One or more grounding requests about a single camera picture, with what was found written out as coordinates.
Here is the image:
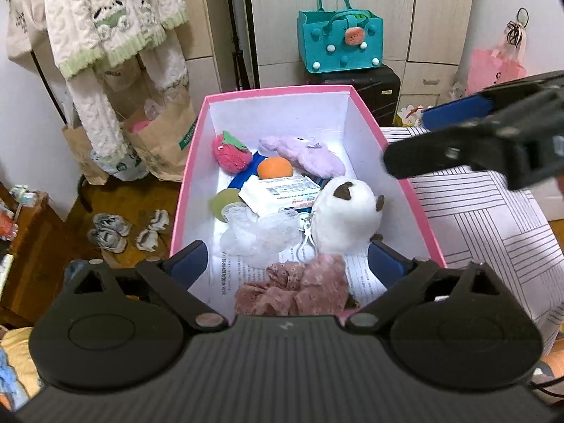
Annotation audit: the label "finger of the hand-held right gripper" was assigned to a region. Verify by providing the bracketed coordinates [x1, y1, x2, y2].
[382, 115, 516, 181]
[421, 70, 564, 132]

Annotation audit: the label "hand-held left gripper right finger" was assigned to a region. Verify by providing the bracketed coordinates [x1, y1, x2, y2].
[344, 241, 507, 335]

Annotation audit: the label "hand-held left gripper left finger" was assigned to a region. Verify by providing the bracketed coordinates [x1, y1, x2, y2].
[66, 240, 230, 331]

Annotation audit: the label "white panda plush keychain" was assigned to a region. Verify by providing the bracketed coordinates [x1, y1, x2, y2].
[294, 176, 385, 269]

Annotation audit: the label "green round puff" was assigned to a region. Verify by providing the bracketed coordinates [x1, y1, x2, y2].
[209, 189, 243, 221]

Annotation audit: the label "white mesh bath pouf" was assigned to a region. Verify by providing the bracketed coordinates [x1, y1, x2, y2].
[219, 203, 302, 269]

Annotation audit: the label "pink floral scrunchie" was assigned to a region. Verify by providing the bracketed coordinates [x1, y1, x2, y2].
[233, 253, 351, 317]

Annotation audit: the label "white tissue packet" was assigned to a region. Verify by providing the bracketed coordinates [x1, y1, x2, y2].
[239, 175, 322, 217]

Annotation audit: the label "red strawberry plush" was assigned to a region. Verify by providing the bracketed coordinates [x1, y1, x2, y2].
[213, 131, 250, 172]

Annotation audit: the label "purple plush toy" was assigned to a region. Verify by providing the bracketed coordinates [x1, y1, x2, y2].
[259, 136, 347, 181]

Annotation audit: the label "orange plush ball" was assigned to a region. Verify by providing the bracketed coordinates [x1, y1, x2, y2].
[257, 157, 294, 181]

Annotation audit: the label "pink cardboard box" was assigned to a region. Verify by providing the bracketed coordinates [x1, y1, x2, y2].
[170, 85, 447, 318]

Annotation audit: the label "white orange plastic bag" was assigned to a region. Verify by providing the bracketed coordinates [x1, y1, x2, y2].
[396, 103, 431, 128]

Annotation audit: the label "beige slippers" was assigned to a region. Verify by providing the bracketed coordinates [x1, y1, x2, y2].
[136, 228, 166, 252]

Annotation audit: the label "pink paper bag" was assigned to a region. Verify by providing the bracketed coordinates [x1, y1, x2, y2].
[466, 48, 527, 95]

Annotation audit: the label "black suitcase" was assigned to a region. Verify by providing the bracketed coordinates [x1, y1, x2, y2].
[306, 64, 401, 128]

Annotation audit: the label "grey sneaker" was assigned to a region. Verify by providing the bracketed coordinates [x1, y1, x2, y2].
[87, 228, 128, 254]
[92, 214, 133, 238]

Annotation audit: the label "cream wardrobe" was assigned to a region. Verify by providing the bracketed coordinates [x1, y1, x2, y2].
[240, 0, 477, 126]

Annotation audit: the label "white green plastic bag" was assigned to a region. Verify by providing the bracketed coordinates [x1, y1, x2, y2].
[93, 150, 151, 182]

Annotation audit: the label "brown paper bag green label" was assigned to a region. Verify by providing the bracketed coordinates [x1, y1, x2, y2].
[122, 84, 197, 182]

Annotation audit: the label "black coat rack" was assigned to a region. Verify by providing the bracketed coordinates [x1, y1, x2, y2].
[29, 48, 95, 214]

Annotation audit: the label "teal felt handbag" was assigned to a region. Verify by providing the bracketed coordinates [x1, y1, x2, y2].
[297, 0, 384, 73]

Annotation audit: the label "wooden cabinet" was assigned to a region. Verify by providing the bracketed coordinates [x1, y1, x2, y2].
[0, 185, 67, 327]

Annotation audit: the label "yellow blanket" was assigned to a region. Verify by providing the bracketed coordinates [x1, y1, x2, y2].
[0, 326, 42, 401]

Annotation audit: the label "black folded tripod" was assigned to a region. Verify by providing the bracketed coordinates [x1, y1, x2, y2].
[222, 0, 260, 91]

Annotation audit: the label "beige tote bag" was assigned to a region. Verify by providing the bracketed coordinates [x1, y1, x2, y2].
[6, 0, 49, 73]

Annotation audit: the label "black cord loop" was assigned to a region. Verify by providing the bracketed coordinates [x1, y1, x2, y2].
[506, 8, 529, 47]

